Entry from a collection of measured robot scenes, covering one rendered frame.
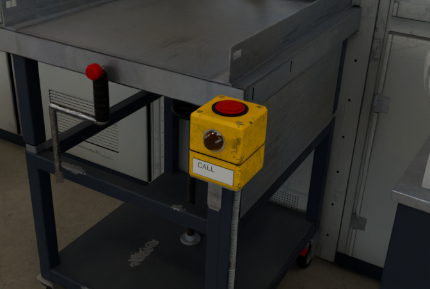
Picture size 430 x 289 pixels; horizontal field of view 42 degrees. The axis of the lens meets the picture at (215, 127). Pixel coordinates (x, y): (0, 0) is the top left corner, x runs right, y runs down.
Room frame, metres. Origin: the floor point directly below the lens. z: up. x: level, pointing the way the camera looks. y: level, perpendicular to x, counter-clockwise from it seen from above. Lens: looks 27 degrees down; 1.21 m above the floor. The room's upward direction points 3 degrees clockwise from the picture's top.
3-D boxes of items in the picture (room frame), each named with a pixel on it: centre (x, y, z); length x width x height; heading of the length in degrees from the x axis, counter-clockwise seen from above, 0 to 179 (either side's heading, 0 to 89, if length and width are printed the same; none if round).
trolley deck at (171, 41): (1.33, 0.06, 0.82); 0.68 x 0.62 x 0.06; 151
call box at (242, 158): (0.68, -0.02, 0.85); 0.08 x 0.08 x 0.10; 61
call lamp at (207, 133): (0.64, 0.00, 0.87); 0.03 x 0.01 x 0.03; 61
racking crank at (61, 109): (1.05, 0.29, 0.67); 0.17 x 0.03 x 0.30; 61
